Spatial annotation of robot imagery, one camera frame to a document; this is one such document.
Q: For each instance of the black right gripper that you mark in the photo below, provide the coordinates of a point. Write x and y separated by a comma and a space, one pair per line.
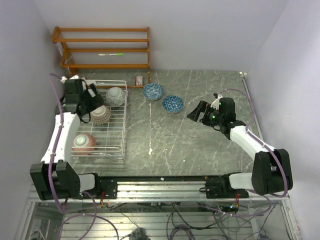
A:
194, 115

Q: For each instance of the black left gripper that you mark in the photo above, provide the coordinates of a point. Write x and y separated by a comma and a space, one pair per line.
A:
96, 101

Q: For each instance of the brown geometric pattern bowl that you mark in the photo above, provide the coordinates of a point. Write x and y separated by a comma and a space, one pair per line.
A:
101, 115

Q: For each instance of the white petal pattern bowl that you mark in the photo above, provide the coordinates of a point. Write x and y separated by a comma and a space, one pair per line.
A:
115, 97

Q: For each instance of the blue triangle pattern bowl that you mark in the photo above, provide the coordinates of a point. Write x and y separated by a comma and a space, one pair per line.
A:
172, 104

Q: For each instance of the red patterned bowl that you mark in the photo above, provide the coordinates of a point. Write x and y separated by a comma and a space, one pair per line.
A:
83, 144

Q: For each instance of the blue floral pattern bowl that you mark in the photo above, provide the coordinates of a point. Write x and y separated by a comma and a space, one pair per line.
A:
153, 91

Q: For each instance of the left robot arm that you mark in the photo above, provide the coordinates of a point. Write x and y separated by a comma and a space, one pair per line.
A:
53, 177

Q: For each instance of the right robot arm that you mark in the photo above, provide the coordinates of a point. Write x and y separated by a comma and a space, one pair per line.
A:
271, 173

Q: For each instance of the wooden shelf rack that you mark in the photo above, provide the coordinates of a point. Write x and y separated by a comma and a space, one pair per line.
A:
67, 61

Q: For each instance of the red white small box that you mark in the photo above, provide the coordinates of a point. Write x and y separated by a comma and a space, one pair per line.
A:
139, 81

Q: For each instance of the green white pen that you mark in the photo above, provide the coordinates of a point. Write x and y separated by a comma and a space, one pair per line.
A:
110, 54

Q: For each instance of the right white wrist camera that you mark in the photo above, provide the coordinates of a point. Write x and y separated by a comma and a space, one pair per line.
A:
216, 103

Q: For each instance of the white wire dish rack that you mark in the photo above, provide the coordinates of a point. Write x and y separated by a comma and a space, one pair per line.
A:
110, 137

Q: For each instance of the aluminium mounting rail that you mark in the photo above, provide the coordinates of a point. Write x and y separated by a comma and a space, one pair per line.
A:
163, 191

